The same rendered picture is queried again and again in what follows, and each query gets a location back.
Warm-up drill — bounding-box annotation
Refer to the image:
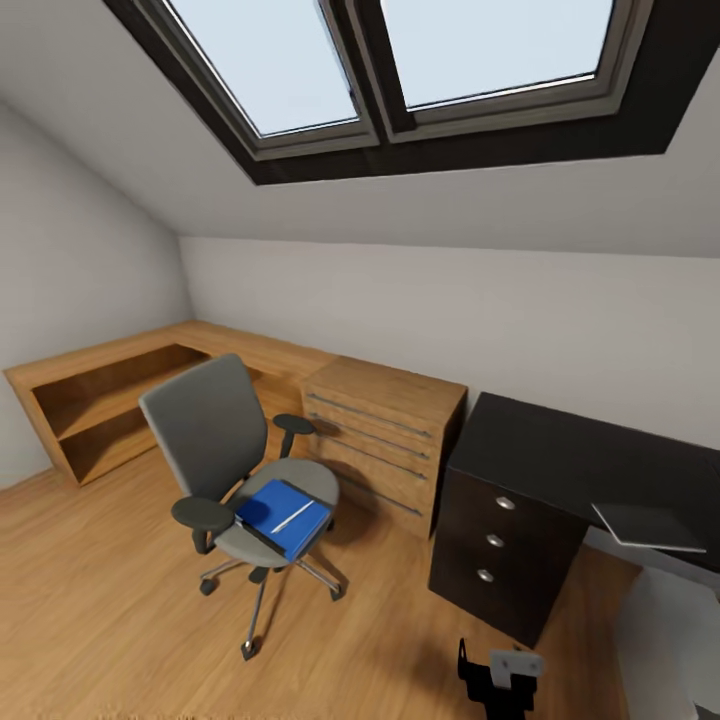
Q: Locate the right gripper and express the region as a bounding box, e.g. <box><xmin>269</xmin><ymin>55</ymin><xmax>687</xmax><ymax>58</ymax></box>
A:
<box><xmin>458</xmin><ymin>648</ymin><xmax>535</xmax><ymax>720</ymax></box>

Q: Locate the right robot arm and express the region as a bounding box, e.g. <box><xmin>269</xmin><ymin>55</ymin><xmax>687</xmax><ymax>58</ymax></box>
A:
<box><xmin>458</xmin><ymin>648</ymin><xmax>546</xmax><ymax>720</ymax></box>

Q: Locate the swivel chair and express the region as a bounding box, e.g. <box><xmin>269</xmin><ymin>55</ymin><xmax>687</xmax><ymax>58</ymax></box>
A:
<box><xmin>139</xmin><ymin>353</ymin><xmax>343</xmax><ymax>661</ymax></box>

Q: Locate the notebook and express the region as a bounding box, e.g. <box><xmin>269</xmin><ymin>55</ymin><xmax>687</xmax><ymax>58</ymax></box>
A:
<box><xmin>593</xmin><ymin>504</ymin><xmax>706</xmax><ymax>553</ymax></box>

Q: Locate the folder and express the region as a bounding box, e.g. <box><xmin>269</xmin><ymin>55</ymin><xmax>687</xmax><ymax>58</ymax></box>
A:
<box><xmin>235</xmin><ymin>479</ymin><xmax>331</xmax><ymax>564</ymax></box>

